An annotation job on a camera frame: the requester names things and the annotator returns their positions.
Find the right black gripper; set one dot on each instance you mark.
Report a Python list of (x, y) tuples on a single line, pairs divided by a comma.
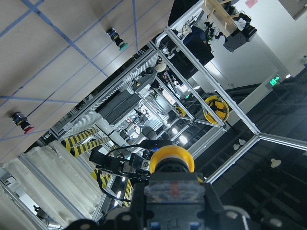
[(136, 167)]

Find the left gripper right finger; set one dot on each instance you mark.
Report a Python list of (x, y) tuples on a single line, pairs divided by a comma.
[(217, 216)]

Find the yellow push button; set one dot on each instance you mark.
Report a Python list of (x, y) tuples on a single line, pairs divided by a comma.
[(173, 180)]

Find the red push button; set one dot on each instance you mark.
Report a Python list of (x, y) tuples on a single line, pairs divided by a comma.
[(21, 120)]

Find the green push button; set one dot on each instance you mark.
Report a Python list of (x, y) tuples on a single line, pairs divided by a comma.
[(112, 33)]

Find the yellow hard hat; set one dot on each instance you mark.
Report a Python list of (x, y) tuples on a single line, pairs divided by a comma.
[(218, 105)]

